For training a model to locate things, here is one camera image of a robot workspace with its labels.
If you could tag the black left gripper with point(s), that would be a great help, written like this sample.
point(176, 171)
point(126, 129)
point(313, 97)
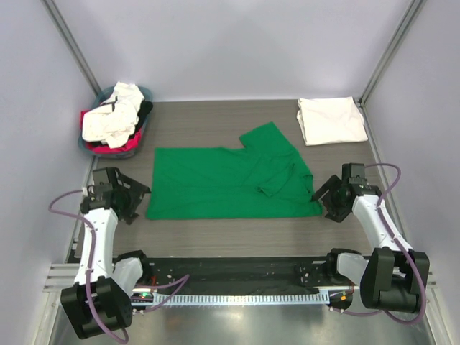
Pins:
point(135, 188)

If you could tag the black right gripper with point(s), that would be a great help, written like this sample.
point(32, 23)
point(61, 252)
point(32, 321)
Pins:
point(333, 184)

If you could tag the green t shirt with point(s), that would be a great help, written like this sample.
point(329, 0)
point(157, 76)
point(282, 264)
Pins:
point(264, 179)

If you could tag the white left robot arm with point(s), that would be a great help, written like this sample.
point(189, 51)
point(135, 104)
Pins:
point(99, 300)

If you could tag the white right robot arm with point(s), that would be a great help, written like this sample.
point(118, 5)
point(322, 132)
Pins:
point(393, 279)

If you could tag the pink t shirt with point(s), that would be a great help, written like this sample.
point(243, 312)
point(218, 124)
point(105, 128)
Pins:
point(105, 131)

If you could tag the folded white t shirt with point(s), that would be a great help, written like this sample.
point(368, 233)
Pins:
point(330, 121)

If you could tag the crumpled white t shirt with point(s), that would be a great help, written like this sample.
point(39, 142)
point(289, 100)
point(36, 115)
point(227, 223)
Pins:
point(124, 94)

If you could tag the black t shirt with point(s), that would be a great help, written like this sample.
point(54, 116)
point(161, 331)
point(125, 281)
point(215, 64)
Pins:
point(144, 110)

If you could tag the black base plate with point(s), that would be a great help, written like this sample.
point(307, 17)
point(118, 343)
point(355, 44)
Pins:
point(242, 276)

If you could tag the aluminium frame rail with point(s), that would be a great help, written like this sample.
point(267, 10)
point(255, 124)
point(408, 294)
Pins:
point(60, 276)

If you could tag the slotted cable duct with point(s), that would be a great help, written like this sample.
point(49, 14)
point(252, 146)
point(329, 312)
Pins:
point(321, 298)

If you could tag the right aluminium corner post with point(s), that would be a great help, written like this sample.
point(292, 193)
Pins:
point(402, 29)

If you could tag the aluminium corner post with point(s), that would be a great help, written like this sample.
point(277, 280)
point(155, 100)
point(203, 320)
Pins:
point(402, 29)
point(63, 29)

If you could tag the left aluminium corner post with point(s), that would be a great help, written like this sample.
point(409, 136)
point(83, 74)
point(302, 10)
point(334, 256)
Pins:
point(63, 29)

